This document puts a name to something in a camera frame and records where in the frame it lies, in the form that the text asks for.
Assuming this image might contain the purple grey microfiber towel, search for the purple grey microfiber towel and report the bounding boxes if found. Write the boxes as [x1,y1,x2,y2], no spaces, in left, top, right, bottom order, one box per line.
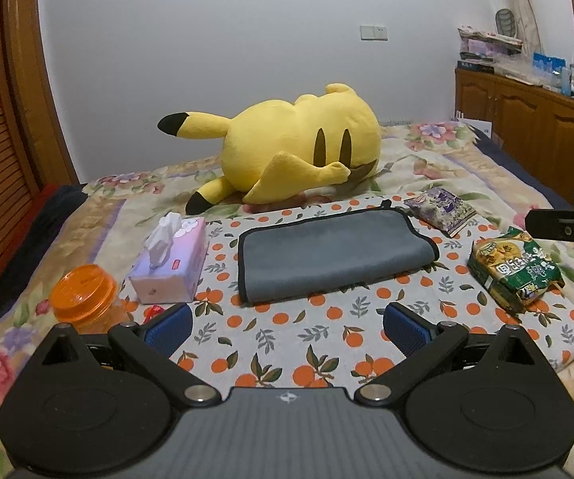
[238,200,439,304]

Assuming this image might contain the red candy wrapper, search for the red candy wrapper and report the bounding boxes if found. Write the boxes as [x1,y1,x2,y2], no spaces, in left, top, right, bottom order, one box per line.
[143,305,165,322]

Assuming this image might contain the wooden cabinet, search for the wooden cabinet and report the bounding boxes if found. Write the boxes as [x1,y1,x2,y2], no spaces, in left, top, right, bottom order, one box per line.
[455,68,574,203]

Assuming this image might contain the orange plastic jar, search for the orange plastic jar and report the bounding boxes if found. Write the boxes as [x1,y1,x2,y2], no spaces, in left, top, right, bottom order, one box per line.
[48,264,130,334]

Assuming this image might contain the green yellow snack bag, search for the green yellow snack bag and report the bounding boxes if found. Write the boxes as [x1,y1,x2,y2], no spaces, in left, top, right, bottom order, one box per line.
[468,226,565,316]

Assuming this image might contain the orange-print white cloth mat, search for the orange-print white cloth mat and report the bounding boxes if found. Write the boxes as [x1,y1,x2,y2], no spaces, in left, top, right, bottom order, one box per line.
[117,191,574,390]

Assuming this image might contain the pink tissue box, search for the pink tissue box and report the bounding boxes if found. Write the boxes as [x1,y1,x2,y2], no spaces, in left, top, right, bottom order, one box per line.
[128,212,208,305]

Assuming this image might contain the bottles on cabinet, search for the bottles on cabinet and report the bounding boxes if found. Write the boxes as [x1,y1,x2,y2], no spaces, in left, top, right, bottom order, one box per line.
[532,53,574,99]

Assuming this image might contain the purple white snack packet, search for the purple white snack packet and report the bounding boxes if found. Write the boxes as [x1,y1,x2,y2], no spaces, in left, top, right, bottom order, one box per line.
[404,187,477,238]

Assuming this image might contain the floral bed blanket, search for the floral bed blanket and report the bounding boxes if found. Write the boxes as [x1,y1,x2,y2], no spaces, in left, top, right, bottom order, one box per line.
[0,122,574,478]

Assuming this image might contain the stack of books and papers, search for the stack of books and papers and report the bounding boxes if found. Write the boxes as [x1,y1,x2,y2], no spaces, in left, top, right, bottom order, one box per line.
[458,9,523,65]

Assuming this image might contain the yellow Pikachu plush toy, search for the yellow Pikachu plush toy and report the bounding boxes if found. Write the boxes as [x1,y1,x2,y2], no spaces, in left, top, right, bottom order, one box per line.
[157,83,381,215]

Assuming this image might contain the wooden louvred wardrobe door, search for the wooden louvred wardrobe door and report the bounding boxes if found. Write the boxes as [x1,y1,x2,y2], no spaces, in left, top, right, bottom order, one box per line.
[0,0,78,277]

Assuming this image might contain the white wall switch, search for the white wall switch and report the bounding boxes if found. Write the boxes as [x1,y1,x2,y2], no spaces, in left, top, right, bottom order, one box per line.
[360,25,388,41]

